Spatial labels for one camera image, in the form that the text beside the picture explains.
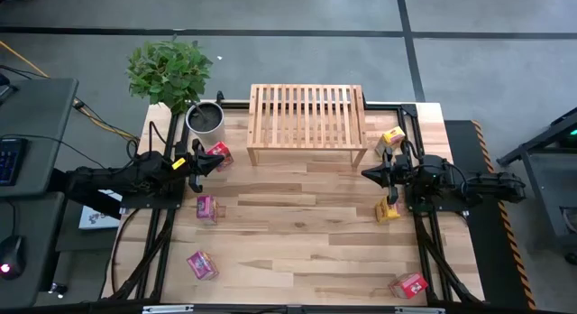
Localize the yellow Corn Pops cereal box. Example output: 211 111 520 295
374 125 407 158
374 197 401 225

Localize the purple Raisin Bran cereal box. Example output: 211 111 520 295
196 194 226 226
186 250 220 282

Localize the black metal stand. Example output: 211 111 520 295
495 106 577 265

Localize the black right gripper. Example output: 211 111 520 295
361 146 414 206

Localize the green leafy plant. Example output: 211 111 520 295
125 38 214 115

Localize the silver metal bracket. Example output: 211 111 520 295
395 306 446 314

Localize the black keyboard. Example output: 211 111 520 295
0 137 29 188

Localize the aluminium frame post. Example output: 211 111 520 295
142 304 196 314

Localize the yellow floor cable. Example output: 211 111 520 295
0 40 142 143

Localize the black hazard-striped mat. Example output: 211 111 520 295
444 118 538 311

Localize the red Froot Loops cereal box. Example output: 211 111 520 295
206 141 235 173
388 272 429 300

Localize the black computer mouse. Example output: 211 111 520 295
0 235 27 281

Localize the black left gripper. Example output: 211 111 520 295
178 138 225 194

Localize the wooden slatted shelf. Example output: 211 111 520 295
245 82 369 169

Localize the white plant pot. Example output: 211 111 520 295
184 100 226 146

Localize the grey desk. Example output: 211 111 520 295
0 77 80 199
0 191 67 309

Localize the white printed box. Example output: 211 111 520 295
78 189 124 231

